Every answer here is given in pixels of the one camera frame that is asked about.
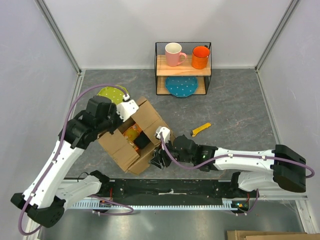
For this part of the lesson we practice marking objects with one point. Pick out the black box inside carton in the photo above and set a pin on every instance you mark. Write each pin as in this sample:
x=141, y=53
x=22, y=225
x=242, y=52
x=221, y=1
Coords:
x=141, y=141

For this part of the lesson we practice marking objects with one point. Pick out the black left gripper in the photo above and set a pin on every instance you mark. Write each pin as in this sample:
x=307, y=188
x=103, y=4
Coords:
x=120, y=121

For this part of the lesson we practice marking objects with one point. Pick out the green dotted plate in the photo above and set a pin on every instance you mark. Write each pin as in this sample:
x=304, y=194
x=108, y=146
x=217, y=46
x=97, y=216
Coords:
x=114, y=94

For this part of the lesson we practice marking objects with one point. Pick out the blue dotted plate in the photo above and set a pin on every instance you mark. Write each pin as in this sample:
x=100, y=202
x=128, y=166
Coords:
x=181, y=86

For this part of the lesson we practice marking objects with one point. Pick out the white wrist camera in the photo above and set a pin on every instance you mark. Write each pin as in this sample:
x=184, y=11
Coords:
x=126, y=109
x=162, y=132

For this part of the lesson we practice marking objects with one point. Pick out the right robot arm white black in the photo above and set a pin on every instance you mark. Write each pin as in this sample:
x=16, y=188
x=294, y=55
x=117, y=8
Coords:
x=280, y=167

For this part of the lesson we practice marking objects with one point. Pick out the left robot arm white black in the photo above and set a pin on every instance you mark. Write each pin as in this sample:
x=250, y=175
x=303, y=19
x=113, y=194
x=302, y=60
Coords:
x=42, y=201

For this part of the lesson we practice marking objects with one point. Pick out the black wire wooden shelf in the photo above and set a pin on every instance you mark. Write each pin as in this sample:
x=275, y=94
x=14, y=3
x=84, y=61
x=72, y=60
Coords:
x=162, y=70

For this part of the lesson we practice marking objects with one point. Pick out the orange yellow toy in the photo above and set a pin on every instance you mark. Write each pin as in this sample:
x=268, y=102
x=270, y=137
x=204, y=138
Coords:
x=131, y=134

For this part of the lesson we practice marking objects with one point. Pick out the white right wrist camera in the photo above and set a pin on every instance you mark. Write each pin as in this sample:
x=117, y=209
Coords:
x=162, y=132

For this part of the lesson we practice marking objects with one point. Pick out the yellow utility knife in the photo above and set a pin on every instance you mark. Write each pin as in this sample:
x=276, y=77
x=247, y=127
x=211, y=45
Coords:
x=199, y=129

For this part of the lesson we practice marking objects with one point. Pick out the cardboard sheet corner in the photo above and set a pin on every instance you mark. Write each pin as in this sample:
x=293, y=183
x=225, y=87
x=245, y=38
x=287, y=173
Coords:
x=269, y=235

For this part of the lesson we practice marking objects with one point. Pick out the pink mug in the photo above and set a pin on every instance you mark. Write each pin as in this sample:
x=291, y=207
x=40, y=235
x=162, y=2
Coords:
x=174, y=55

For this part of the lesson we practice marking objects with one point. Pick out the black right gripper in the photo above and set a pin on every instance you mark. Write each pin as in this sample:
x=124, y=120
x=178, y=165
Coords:
x=157, y=159

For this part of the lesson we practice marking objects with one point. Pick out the orange mug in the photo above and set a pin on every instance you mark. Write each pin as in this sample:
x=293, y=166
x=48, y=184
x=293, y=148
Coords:
x=200, y=56

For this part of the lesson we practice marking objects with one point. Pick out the brown cardboard express box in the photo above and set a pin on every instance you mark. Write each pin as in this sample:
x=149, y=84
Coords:
x=117, y=146

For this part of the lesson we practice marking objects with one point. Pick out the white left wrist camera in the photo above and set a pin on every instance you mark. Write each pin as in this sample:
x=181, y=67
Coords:
x=126, y=109

